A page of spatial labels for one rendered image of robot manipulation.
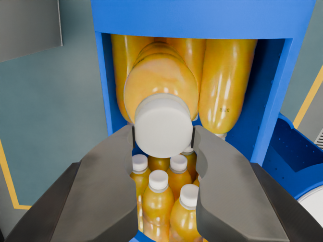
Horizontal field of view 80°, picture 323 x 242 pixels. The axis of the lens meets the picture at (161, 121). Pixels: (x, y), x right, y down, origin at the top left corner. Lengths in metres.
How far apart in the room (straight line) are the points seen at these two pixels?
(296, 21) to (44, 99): 1.66
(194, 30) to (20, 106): 1.76
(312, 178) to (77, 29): 1.44
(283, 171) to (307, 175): 0.07
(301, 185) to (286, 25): 0.57
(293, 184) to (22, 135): 1.89
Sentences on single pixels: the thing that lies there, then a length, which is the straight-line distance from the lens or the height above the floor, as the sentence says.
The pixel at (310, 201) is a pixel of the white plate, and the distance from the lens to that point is 0.74.
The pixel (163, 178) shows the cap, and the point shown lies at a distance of 0.40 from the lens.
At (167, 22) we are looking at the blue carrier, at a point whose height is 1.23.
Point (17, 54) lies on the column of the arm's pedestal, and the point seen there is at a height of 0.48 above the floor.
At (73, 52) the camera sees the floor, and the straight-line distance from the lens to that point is 1.54.
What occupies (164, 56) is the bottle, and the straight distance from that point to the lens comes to 0.19.
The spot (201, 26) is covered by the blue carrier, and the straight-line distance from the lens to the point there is 0.19.
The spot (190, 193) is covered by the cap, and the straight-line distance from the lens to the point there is 0.38.
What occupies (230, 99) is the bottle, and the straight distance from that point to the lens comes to 0.31.
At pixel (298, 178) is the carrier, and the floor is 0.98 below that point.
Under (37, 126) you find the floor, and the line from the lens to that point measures 1.89.
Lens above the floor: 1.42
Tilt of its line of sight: 62 degrees down
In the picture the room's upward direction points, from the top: 177 degrees clockwise
